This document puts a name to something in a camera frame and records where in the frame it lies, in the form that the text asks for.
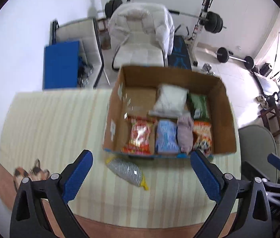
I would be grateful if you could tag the orange mushroom snack bag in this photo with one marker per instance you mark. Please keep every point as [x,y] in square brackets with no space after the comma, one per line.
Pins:
[202,136]

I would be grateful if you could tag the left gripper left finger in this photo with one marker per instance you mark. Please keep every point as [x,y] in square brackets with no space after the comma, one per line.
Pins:
[29,218]

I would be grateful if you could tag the white padded armchair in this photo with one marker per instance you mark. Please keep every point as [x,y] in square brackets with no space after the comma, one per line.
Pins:
[141,34]

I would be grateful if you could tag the striped cream table mat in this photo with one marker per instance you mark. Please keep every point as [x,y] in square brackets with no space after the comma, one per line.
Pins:
[54,127]

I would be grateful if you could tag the black dumbbell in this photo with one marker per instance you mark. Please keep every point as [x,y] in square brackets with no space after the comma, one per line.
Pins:
[223,56]

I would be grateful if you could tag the weight bench barbell rack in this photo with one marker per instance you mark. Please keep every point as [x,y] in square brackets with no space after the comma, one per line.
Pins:
[182,55]

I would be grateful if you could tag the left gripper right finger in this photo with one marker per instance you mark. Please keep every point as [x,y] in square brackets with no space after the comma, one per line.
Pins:
[253,217]

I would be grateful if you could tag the light blue tissue pack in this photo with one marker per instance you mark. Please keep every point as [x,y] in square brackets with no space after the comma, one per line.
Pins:
[166,142]

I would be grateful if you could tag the silver scrubber with yellow sponge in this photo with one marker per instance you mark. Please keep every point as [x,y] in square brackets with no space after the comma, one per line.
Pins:
[128,171]

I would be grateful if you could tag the red floral snack bag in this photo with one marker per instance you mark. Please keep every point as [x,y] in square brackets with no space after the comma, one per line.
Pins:
[139,138]

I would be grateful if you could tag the white soft pillow pack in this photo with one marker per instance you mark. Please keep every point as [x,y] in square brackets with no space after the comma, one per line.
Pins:
[170,103]

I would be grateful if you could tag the grey round chair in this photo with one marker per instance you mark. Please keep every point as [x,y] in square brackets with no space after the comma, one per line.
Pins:
[256,144]

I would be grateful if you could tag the green noodle snack bag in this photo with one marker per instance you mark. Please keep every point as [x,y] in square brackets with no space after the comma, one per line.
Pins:
[198,106]

